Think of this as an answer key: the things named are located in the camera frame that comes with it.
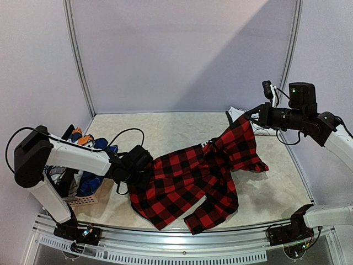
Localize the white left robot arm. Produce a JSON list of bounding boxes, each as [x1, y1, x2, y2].
[[11, 126, 153, 240]]

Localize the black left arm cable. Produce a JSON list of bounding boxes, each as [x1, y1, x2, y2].
[[4, 126, 146, 195]]

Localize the white and green raglan shirt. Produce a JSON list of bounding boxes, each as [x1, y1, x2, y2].
[[225, 106, 272, 136]]

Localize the blue garment in basket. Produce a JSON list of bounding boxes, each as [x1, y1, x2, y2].
[[77, 138, 108, 197]]

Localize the front aluminium rail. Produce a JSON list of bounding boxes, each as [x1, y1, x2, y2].
[[23, 213, 345, 264]]

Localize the black printed garment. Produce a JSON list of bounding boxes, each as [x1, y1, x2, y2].
[[61, 124, 75, 140]]

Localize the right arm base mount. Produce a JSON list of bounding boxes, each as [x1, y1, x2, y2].
[[265, 204, 323, 251]]

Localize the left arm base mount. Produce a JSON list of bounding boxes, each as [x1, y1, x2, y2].
[[54, 224, 102, 246]]

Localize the red black plaid garment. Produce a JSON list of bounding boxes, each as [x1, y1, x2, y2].
[[128, 116, 269, 235]]

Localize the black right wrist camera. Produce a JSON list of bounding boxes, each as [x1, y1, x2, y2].
[[262, 80, 280, 108]]

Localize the pink plastic laundry basket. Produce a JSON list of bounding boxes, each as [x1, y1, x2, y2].
[[61, 190, 99, 207]]

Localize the white orange printed garment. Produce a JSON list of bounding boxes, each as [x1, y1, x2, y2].
[[45, 128, 94, 186]]

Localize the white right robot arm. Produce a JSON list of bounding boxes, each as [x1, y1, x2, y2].
[[244, 103, 352, 241]]

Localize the right aluminium frame post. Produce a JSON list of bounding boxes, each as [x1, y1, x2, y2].
[[270, 0, 304, 118]]

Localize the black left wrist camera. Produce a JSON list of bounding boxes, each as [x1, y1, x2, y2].
[[126, 145, 153, 170]]

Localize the left aluminium frame post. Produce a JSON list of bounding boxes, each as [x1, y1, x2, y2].
[[63, 0, 97, 118]]

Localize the aluminium frame post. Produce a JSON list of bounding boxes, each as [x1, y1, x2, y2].
[[270, 0, 304, 118], [63, 0, 97, 118]]

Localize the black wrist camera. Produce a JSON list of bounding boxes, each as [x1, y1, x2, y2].
[[126, 145, 153, 170], [262, 80, 280, 108]]

